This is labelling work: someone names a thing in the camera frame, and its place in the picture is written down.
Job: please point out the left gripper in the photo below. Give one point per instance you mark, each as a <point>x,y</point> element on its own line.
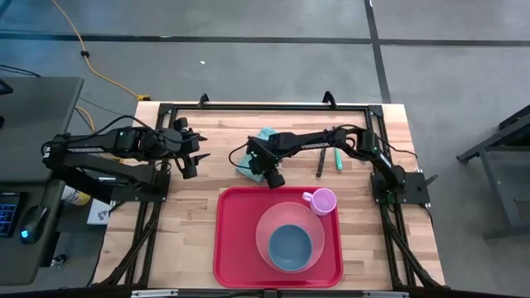
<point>176,145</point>

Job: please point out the red plastic tray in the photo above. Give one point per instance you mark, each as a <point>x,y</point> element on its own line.
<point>236,248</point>

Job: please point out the black computer mouse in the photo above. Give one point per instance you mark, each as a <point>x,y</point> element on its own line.
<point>33,223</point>

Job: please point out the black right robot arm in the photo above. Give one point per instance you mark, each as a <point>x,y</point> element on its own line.
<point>314,145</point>

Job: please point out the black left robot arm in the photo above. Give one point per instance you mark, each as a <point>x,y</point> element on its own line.
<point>83,150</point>

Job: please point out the silver metal bracket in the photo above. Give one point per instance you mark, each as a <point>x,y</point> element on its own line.
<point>385,294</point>
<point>155,293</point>

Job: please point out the black aluminium table frame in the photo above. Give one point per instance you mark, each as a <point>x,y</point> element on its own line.
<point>248,107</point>

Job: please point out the yellow white bottle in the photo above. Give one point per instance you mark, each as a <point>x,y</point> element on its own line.
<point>78,198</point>

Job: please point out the teal cloth napkin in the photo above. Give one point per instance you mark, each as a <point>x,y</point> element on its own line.
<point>250,173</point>

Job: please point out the black caster wheel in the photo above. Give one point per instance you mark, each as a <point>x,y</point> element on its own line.
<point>58,260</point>

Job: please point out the blue plastic bowl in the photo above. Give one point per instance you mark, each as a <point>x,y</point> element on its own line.
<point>290,248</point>

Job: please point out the dark metal knife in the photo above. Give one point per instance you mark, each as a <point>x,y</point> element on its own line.
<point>321,163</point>

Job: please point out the lilac plastic mug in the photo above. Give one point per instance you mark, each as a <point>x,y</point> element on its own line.
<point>324,202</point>

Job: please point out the pink round plate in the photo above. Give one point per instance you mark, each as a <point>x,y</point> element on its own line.
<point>285,213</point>

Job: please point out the grey office desk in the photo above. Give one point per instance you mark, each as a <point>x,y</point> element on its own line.
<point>37,124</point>

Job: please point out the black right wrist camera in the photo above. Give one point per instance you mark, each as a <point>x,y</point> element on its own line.
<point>275,179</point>

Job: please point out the black metal side table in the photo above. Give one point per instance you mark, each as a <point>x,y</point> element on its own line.
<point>497,190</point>

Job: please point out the white printed paper sheet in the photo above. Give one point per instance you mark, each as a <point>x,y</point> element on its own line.
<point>99,213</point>

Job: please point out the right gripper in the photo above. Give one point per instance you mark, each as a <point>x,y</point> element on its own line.
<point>265,155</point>

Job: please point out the black backlit keyboard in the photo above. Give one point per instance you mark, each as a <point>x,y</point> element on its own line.
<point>6,215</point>

